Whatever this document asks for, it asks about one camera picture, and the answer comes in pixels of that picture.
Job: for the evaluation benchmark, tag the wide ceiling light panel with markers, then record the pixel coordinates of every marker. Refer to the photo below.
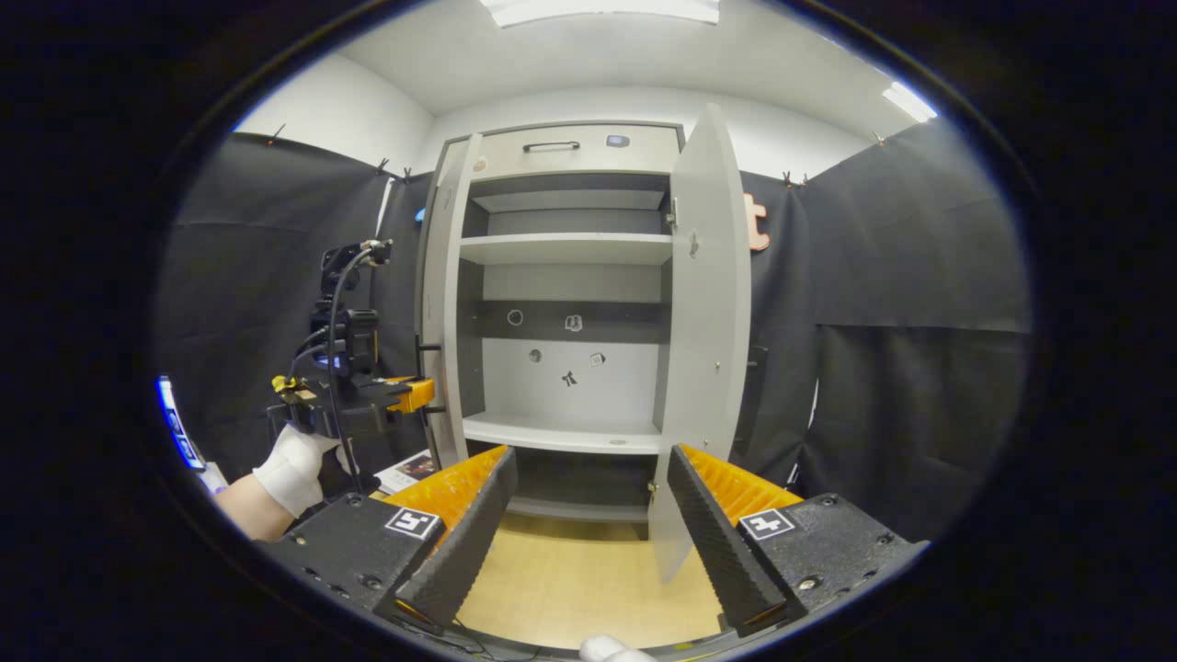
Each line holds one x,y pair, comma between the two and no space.
598,9

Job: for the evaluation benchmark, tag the grey cabinet door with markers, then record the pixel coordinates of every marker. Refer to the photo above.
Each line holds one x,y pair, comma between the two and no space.
708,322
460,303

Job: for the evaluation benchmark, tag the grey double-door shoe cabinet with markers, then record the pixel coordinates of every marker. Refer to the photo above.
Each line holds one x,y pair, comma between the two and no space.
570,386

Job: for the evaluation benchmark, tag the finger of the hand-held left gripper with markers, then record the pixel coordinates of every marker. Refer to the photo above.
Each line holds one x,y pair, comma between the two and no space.
414,393

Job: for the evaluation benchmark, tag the narrow ceiling light panel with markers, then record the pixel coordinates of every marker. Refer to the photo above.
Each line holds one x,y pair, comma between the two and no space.
910,101

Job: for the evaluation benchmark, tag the blue white object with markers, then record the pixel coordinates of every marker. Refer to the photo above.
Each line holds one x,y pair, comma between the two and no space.
179,432

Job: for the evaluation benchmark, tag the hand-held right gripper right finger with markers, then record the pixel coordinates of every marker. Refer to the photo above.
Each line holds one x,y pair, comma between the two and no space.
717,542

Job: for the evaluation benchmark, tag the black backdrop cloth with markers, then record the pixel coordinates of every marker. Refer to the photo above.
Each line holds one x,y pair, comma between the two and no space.
919,276

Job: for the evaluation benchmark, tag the white book dark cover picture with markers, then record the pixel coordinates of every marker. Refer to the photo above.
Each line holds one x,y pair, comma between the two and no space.
409,469

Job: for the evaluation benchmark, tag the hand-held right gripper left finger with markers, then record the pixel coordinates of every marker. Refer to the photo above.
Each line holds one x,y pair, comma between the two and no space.
469,542

